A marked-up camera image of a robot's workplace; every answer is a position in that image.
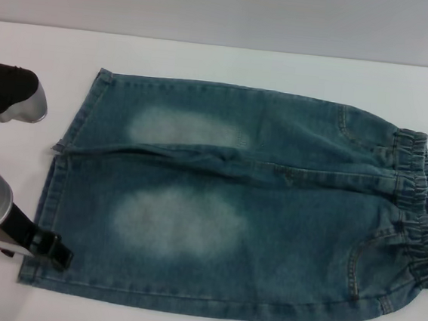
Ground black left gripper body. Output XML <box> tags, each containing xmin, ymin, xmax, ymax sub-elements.
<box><xmin>0</xmin><ymin>200</ymin><xmax>42</xmax><ymax>262</ymax></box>

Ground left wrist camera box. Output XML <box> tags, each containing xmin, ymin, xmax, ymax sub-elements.
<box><xmin>0</xmin><ymin>60</ymin><xmax>53</xmax><ymax>128</ymax></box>

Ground blue denim shorts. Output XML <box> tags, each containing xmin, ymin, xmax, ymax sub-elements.
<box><xmin>15</xmin><ymin>60</ymin><xmax>428</xmax><ymax>321</ymax></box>

